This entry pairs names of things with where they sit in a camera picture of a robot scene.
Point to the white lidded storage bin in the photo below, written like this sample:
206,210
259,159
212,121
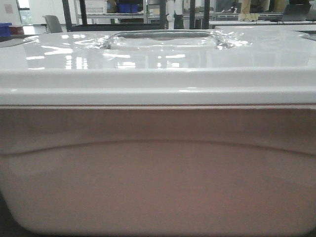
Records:
160,133

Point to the blue plastic crate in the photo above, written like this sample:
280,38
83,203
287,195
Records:
5,29

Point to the black metal rack frame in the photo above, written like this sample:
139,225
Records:
128,15

